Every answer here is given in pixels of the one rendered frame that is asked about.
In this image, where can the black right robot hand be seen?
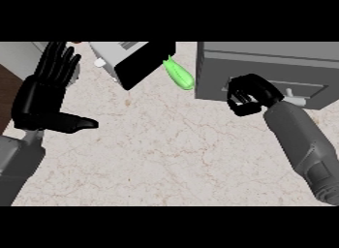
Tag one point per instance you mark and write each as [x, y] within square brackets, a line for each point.
[252, 85]

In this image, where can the grey drawer cabinet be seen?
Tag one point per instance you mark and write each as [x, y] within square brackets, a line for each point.
[276, 69]

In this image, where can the grey drawer front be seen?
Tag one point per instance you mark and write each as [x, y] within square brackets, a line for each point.
[280, 87]

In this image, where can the black appliance door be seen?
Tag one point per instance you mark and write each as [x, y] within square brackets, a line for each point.
[143, 63]

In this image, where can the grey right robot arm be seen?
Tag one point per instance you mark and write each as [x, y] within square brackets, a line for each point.
[306, 151]

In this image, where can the pale grey appliance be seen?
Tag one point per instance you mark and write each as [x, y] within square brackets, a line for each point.
[112, 55]

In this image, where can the grey cabinet block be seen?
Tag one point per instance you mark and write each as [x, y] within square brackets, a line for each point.
[13, 56]

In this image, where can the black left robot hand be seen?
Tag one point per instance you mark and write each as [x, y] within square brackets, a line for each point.
[38, 97]

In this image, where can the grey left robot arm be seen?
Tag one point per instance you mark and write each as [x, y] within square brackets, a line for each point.
[9, 168]

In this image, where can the green pepper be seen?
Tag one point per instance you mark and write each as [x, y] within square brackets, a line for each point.
[180, 75]

